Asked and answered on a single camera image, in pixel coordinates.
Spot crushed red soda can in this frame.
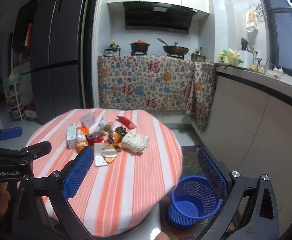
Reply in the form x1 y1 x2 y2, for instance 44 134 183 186
86 132 104 145

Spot colourful hexagon floor mat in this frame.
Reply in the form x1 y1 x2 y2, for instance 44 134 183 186
159 145 215 239

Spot black wok with lid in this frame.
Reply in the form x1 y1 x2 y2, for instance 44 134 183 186
156 37 189 57

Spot orange white striped tablecloth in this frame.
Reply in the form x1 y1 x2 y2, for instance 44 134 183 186
26 108 183 237

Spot black clay pot orange lid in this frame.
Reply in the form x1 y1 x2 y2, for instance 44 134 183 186
130 40 150 56

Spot orange silver snack wrapper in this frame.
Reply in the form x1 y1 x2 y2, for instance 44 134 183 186
76 126 89 153

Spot translucent plastic box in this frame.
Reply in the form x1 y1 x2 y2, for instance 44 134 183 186
80 112 95 128

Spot black range hood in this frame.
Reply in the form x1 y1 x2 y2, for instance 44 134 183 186
123 2 198 34

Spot orange dark candy wrapper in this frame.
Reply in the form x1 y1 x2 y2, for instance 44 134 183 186
107 126 127 146

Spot yellow green containers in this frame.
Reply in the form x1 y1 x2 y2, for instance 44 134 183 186
218 49 240 66

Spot red snack sachet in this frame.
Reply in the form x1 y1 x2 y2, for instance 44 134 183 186
117 115 137 129

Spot patterned floral counter cloth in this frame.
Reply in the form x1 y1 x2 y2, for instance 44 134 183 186
98 55 217 132

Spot dark grey refrigerator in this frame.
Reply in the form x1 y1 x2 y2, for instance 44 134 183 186
30 0 86 124

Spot blue mesh trash basket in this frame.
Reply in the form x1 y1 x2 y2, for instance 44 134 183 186
167 176 221 228

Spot white knife holder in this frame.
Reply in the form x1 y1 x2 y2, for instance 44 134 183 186
237 50 254 69

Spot white green carton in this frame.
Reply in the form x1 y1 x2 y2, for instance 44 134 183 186
66 123 76 150

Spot white storage rack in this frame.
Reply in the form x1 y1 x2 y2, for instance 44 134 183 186
4 70 25 122

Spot steel pot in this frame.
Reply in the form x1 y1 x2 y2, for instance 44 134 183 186
189 53 208 62

